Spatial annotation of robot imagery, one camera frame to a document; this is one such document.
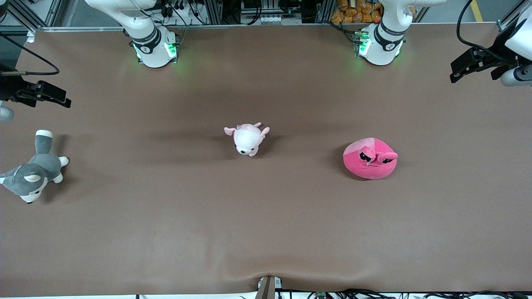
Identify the silver table edge rail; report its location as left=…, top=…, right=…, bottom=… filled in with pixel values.
left=35, top=24, right=362, bottom=32

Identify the grey white husky plush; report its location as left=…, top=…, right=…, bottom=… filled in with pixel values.
left=0, top=130, right=69, bottom=204

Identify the aluminium slanted frame profile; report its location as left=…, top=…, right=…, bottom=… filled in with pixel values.
left=7, top=0, right=63, bottom=29

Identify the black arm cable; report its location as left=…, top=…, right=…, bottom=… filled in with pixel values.
left=456, top=0, right=507, bottom=55
left=0, top=33, right=61, bottom=78

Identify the pale pink white plush toy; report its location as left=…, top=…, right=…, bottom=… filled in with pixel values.
left=224, top=122, right=270, bottom=157

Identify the orange snack bag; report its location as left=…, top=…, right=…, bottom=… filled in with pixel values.
left=331, top=0, right=383, bottom=24

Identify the round pink plush toy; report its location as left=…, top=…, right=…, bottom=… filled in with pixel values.
left=343, top=137, right=398, bottom=180

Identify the brown camera post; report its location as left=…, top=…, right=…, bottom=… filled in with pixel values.
left=254, top=275, right=277, bottom=299

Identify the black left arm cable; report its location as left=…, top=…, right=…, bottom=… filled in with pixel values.
left=456, top=0, right=507, bottom=55

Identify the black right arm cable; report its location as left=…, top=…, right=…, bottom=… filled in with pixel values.
left=0, top=33, right=61, bottom=78

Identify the brown table cover mat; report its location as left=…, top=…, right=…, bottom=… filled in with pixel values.
left=0, top=23, right=532, bottom=297

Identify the aluminium corner frame profile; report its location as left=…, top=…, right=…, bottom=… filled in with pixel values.
left=497, top=0, right=525, bottom=32

